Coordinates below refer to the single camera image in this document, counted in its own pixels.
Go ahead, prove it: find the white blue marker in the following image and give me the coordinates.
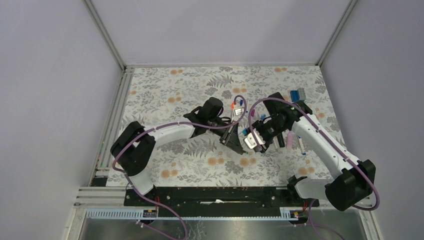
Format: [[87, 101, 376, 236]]
[[298, 136, 306, 156]]

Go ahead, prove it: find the floral patterned table mat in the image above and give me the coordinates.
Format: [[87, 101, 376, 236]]
[[120, 66, 344, 187]]

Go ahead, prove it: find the black highlighter blue cap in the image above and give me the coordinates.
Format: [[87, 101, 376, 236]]
[[276, 133, 285, 148]]

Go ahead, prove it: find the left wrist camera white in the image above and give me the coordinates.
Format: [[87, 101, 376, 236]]
[[231, 106, 245, 121]]

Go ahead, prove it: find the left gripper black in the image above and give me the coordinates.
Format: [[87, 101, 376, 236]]
[[207, 117, 243, 154]]

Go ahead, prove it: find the blue box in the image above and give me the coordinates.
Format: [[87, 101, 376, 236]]
[[290, 88, 306, 103]]

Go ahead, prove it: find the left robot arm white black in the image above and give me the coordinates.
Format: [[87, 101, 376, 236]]
[[110, 97, 245, 206]]

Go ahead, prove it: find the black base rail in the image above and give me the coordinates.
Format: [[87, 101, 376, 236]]
[[124, 186, 320, 218]]

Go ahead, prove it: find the purple cable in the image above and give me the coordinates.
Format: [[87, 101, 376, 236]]
[[248, 97, 381, 240], [111, 95, 248, 240]]

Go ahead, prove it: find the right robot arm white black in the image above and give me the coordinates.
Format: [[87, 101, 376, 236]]
[[246, 92, 381, 211]]

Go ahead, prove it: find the white grey marker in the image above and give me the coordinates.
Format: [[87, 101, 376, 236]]
[[273, 139, 279, 149]]

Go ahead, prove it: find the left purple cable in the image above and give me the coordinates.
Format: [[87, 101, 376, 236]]
[[111, 95, 248, 240]]

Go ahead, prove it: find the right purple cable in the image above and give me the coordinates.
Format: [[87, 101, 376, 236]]
[[248, 97, 381, 240]]

